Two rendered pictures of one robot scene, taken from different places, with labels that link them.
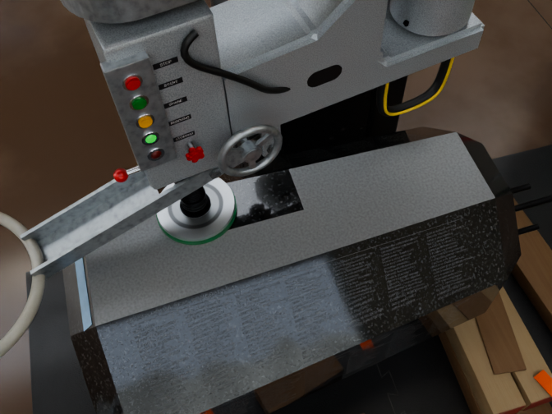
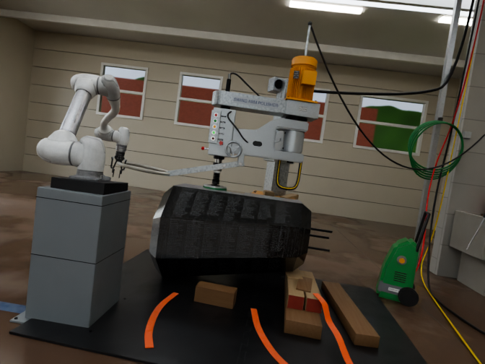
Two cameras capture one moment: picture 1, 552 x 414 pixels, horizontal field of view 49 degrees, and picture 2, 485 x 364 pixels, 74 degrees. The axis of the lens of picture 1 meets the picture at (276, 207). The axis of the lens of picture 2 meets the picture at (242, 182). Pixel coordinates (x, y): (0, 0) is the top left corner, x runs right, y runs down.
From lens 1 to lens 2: 2.37 m
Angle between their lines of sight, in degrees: 56
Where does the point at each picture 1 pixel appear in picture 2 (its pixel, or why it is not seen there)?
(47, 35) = not seen: hidden behind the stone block
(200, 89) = (228, 127)
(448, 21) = (292, 146)
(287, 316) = (224, 205)
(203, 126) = (225, 139)
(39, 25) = not seen: hidden behind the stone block
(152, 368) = (180, 201)
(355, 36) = (265, 135)
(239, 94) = (236, 136)
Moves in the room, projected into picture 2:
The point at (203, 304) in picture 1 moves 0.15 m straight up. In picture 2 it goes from (203, 192) to (205, 175)
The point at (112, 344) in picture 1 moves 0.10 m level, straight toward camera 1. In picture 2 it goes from (174, 191) to (175, 192)
